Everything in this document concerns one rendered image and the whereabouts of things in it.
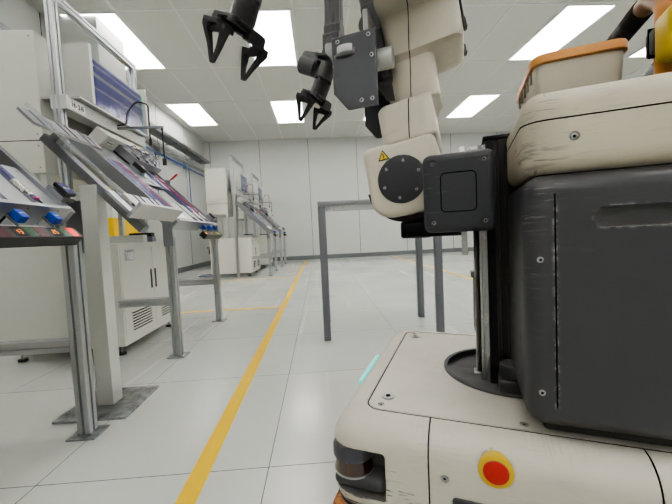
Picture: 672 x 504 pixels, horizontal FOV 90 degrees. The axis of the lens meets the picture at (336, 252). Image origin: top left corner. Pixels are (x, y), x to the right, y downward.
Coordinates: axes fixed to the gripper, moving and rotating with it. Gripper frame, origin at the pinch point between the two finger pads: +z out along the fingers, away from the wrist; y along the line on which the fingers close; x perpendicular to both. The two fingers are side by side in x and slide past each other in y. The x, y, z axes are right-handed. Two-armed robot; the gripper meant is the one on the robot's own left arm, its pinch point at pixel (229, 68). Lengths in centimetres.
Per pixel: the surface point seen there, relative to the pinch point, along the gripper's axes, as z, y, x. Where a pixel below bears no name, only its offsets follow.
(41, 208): 50, 12, -40
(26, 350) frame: 98, 10, -42
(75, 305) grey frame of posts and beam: 80, 2, -35
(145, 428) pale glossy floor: 113, -9, -4
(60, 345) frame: 94, 4, -35
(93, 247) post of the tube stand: 70, -12, -55
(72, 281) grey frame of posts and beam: 73, 2, -38
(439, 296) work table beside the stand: 59, -138, 53
